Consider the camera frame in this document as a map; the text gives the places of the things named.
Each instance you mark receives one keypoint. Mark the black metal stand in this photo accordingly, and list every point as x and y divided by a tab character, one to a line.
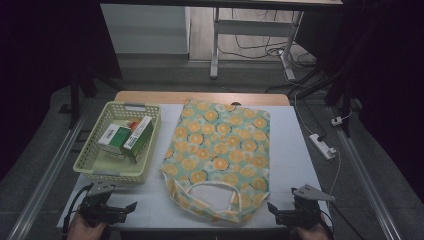
345	100
74	100

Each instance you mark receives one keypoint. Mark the white desk frame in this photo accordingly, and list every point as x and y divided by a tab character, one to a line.
253	28

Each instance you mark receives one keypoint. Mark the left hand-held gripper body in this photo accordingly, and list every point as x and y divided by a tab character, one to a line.
100	211

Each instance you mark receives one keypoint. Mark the white cabinet panel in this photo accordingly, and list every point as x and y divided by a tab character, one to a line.
146	30

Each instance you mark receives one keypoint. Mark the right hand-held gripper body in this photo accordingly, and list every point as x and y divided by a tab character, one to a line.
303	215

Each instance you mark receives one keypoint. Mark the white power strip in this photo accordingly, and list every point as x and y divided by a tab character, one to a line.
321	146

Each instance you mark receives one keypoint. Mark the pale green plastic basket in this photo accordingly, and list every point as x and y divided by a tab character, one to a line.
106	165

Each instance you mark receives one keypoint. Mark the aluminium rail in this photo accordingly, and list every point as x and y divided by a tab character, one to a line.
46	176
366	180

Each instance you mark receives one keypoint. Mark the person's left hand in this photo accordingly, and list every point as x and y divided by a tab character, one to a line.
85	231

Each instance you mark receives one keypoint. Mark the orange print fabric tote bag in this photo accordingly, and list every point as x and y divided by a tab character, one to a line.
220	146

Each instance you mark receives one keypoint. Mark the person's right hand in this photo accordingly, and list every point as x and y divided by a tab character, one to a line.
313	234

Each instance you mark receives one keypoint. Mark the long green white box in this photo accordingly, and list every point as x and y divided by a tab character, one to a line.
138	136

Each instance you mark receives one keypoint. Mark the white table mat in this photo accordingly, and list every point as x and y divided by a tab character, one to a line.
293	150

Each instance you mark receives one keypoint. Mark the white plug adapter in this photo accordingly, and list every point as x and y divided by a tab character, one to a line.
337	121

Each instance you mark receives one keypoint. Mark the short green white box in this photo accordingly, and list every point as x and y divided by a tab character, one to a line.
115	138

